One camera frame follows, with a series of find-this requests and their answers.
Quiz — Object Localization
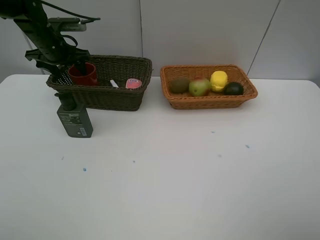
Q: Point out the brown kiwi fruit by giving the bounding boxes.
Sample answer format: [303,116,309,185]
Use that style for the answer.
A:
[169,76,190,94]

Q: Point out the dark green pump bottle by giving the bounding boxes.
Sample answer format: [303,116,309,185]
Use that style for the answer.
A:
[54,92,94,138]

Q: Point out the yellow lemon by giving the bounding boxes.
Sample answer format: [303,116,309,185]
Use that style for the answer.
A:
[210,71,228,93]

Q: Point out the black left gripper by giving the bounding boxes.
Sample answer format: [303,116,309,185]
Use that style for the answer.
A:
[14,19,90,82]

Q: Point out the green red pear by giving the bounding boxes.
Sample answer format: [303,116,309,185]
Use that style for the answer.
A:
[188,77,211,97]

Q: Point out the dark brown wicker basket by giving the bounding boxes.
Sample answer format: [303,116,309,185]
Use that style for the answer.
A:
[46,55,153,112]

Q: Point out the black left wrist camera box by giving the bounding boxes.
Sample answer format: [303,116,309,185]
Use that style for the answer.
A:
[48,17,87,32]

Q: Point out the white marker pink caps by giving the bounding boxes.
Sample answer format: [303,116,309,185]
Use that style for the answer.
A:
[109,79,119,88]

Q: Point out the red plastic cup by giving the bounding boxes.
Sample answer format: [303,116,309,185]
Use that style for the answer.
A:
[67,62,99,86]

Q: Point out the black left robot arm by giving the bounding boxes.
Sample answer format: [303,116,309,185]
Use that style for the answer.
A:
[0,0,100,77]

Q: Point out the orange wicker basket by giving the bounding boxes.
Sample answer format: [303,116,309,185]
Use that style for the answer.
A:
[160,64,258,110]

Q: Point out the dark green avocado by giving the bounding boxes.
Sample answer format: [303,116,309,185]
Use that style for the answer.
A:
[223,82,244,96]

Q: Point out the pink bottle white cap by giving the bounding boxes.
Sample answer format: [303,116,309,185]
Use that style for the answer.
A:
[125,78,143,90]

